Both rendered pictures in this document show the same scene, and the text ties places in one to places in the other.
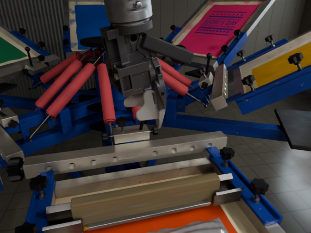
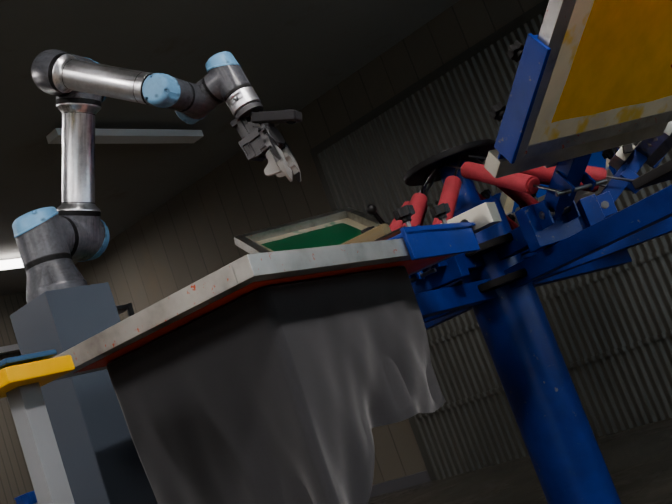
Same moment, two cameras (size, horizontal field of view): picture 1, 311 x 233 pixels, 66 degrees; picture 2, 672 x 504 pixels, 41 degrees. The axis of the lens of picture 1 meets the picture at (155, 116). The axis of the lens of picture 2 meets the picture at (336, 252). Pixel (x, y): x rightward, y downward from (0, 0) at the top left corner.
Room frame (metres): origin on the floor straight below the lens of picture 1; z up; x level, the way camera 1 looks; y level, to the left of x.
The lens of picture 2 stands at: (-0.86, -1.56, 0.71)
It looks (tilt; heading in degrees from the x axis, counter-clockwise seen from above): 9 degrees up; 49
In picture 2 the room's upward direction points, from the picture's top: 20 degrees counter-clockwise
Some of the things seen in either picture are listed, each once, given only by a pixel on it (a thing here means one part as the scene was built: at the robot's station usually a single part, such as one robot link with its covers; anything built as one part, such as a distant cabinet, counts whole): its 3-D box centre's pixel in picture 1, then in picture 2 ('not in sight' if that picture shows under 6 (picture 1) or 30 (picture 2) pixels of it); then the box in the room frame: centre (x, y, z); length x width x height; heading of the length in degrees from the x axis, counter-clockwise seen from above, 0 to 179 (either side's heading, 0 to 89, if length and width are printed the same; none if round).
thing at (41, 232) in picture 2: not in sight; (42, 236); (0.06, 0.52, 1.37); 0.13 x 0.12 x 0.14; 26
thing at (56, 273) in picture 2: not in sight; (53, 279); (0.05, 0.52, 1.25); 0.15 x 0.15 x 0.10
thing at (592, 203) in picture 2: (115, 99); (487, 257); (1.28, 0.23, 0.99); 0.82 x 0.79 x 0.12; 15
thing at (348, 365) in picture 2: not in sight; (374, 381); (0.26, -0.25, 0.74); 0.46 x 0.04 x 0.42; 15
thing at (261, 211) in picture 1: (237, 188); (434, 243); (0.56, -0.25, 0.98); 0.30 x 0.05 x 0.07; 15
